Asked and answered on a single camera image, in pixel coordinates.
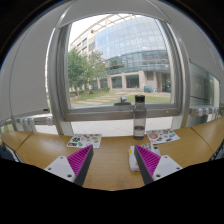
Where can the white rail with clips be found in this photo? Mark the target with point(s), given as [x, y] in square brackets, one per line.
[203, 110]
[33, 120]

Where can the glass-fronted building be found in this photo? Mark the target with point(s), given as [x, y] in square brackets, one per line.
[136, 43]

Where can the large white sticker sheet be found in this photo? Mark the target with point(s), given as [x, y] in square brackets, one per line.
[85, 140]

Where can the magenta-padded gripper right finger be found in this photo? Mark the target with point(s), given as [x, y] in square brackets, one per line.
[148, 160]

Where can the clear bottle with black cap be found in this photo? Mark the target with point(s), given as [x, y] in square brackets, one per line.
[139, 120]

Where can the small white sticker sheet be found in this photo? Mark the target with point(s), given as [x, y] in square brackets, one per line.
[163, 136]

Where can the green tree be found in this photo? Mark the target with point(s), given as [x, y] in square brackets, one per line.
[81, 70]

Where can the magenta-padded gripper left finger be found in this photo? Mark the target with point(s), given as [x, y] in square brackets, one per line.
[80, 160]

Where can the white window frame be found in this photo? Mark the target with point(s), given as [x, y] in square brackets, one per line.
[100, 113]

